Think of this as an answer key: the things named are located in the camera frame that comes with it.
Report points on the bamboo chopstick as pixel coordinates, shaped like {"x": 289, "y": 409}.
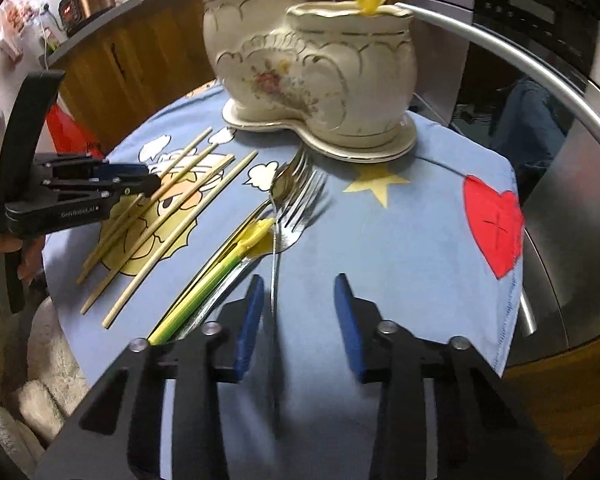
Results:
{"x": 190, "y": 230}
{"x": 145, "y": 245}
{"x": 200, "y": 159}
{"x": 190, "y": 147}

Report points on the copper pressure cooker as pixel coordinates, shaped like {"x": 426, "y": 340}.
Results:
{"x": 87, "y": 5}

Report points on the metal spoon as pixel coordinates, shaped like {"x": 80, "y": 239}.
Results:
{"x": 282, "y": 185}

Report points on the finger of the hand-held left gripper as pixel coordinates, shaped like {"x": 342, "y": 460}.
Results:
{"x": 120, "y": 169}
{"x": 140, "y": 186}

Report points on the red plastic bag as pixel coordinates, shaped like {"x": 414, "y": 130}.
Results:
{"x": 75, "y": 132}

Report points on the grey kitchen countertop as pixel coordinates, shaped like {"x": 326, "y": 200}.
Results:
{"x": 105, "y": 20}

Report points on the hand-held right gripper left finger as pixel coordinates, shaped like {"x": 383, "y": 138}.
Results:
{"x": 247, "y": 330}

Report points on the person's left hand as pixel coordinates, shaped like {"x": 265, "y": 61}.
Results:
{"x": 32, "y": 262}

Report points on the white fluffy blanket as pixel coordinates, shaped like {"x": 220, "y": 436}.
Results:
{"x": 35, "y": 360}

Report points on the metal fork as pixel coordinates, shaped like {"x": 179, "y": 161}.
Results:
{"x": 300, "y": 220}
{"x": 300, "y": 165}

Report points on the cream ceramic utensil holder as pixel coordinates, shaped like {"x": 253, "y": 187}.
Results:
{"x": 305, "y": 75}

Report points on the yellow green plastic fork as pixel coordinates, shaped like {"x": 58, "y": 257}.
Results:
{"x": 215, "y": 280}

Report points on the wooden kitchen cabinet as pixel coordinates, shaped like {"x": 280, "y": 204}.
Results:
{"x": 145, "y": 65}

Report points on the blue printed cloth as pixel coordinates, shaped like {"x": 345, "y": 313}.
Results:
{"x": 405, "y": 260}

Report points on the built-in steel oven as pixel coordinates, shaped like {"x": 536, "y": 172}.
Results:
{"x": 555, "y": 200}

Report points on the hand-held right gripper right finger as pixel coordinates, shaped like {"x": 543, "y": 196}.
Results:
{"x": 352, "y": 330}

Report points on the clear bag of goods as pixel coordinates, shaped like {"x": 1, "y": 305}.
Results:
{"x": 22, "y": 25}

